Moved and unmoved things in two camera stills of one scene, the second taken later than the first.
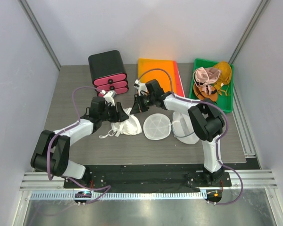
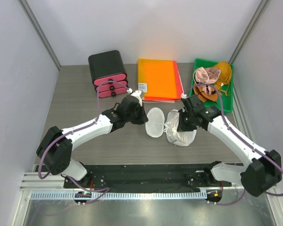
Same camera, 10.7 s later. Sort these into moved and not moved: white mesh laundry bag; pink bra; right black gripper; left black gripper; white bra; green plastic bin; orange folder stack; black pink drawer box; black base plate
Moved: right black gripper; left black gripper; white mesh laundry bag; white bra
Not moved: green plastic bin; black pink drawer box; pink bra; black base plate; orange folder stack
